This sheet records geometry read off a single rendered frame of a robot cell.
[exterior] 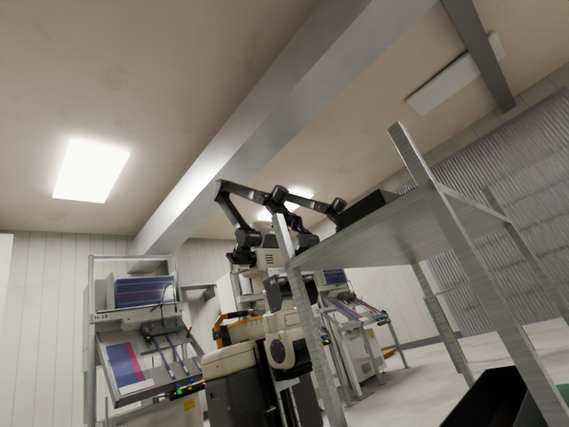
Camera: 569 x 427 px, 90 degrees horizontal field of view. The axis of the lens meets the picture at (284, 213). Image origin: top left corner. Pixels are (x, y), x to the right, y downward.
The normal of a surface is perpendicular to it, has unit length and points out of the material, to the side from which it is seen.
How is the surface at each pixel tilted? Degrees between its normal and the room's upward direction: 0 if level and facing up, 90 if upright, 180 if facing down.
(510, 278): 90
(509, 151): 90
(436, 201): 90
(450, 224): 90
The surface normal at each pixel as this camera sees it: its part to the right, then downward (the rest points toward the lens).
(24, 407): 0.65, -0.47
